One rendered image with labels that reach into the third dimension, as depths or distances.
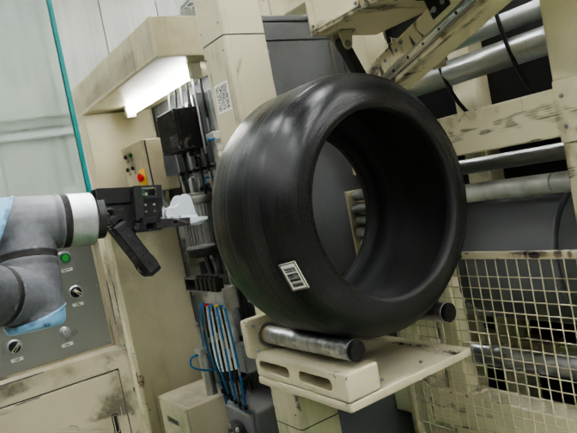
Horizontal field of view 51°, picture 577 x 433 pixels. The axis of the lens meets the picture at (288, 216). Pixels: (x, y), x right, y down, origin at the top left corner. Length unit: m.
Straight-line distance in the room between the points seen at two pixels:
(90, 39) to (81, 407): 9.53
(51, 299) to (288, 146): 0.50
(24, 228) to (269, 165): 0.44
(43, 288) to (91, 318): 0.81
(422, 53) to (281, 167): 0.60
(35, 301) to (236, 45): 0.88
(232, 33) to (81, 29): 9.45
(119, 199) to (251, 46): 0.68
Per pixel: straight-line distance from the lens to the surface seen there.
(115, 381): 1.79
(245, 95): 1.56
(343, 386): 1.24
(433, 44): 1.57
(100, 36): 11.03
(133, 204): 1.08
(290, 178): 1.13
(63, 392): 1.75
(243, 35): 1.61
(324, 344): 1.29
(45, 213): 1.03
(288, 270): 1.13
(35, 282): 0.98
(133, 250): 1.09
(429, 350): 1.49
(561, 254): 1.44
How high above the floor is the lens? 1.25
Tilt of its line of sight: 3 degrees down
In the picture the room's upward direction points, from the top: 11 degrees counter-clockwise
